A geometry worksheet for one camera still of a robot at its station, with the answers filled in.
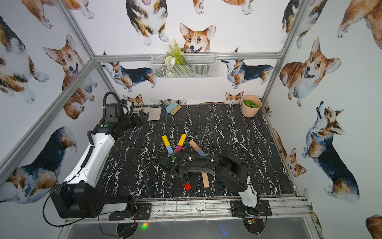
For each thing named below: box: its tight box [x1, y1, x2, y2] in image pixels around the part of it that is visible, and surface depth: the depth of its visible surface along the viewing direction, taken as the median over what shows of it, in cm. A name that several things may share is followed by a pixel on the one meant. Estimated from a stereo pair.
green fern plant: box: [164, 39, 186, 78], surface depth 85 cm
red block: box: [183, 182, 192, 192], surface depth 83 cm
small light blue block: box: [166, 145, 174, 155], surface depth 97 cm
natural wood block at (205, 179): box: [201, 172, 210, 188], surface depth 85 cm
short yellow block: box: [161, 134, 171, 147], surface depth 102 cm
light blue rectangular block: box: [197, 149, 207, 157], surface depth 97 cm
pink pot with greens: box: [241, 95, 263, 119], surface depth 109 cm
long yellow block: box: [178, 133, 187, 147], surface depth 102 cm
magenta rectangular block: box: [174, 145, 183, 154], surface depth 98 cm
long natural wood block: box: [189, 139, 201, 152], surface depth 100 cm
